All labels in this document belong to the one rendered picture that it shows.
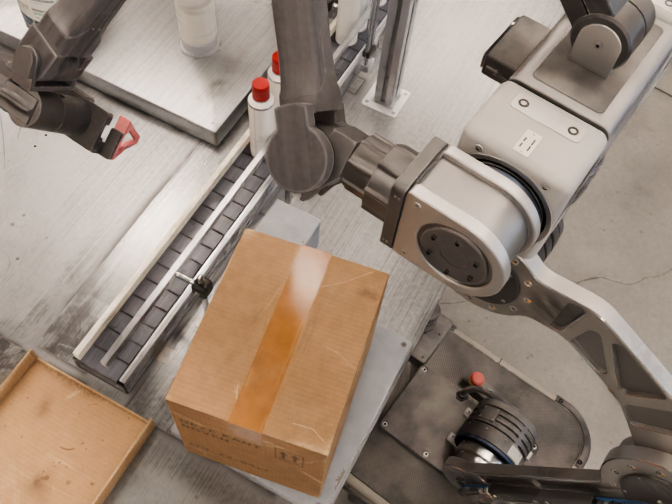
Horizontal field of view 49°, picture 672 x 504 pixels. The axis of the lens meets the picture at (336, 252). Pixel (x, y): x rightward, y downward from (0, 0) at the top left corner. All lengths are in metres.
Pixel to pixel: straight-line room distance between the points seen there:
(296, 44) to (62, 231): 0.85
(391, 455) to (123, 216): 0.91
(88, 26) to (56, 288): 0.63
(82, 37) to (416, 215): 0.51
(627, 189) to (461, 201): 2.13
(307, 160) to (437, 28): 1.16
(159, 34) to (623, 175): 1.78
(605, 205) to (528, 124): 1.99
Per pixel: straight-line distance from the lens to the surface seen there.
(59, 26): 1.04
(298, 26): 0.85
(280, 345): 1.08
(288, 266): 1.14
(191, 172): 1.60
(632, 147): 3.00
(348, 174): 0.81
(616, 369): 1.19
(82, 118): 1.15
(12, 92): 1.11
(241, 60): 1.74
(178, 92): 1.68
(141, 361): 1.36
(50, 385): 1.42
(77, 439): 1.38
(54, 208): 1.61
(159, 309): 1.39
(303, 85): 0.84
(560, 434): 2.08
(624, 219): 2.79
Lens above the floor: 2.12
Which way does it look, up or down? 60 degrees down
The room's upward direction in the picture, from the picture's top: 7 degrees clockwise
